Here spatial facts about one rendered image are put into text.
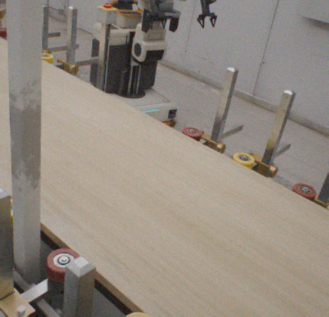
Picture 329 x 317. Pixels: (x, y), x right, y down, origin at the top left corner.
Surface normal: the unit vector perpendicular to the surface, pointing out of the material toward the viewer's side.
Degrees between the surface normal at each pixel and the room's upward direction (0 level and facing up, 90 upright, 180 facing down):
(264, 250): 0
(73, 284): 90
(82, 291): 90
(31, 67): 90
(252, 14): 90
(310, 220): 0
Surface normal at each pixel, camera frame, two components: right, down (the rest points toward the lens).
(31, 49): 0.74, 0.43
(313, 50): -0.65, 0.29
